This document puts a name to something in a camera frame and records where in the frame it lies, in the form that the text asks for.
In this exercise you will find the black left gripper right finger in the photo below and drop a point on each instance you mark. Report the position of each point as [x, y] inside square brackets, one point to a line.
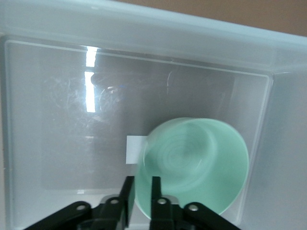
[163, 218]

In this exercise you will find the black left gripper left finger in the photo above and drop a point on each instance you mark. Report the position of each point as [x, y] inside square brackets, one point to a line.
[108, 215]

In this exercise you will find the mint green bowl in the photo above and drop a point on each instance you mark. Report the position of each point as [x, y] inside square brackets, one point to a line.
[194, 158]

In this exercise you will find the translucent white plastic bin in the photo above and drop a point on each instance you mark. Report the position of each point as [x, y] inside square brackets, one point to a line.
[60, 124]

